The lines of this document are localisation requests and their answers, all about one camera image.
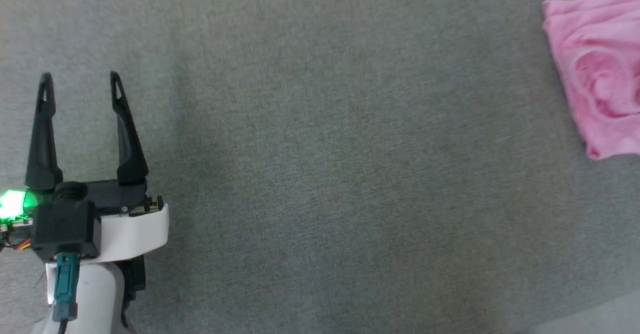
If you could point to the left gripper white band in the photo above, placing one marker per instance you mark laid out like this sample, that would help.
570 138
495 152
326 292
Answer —
132 229

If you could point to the pink garment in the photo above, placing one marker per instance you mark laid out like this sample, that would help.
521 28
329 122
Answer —
600 74

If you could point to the grey fabric sofa cushion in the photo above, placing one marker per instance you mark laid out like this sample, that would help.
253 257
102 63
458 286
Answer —
325 149

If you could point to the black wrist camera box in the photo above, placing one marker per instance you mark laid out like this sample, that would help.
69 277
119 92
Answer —
65 226

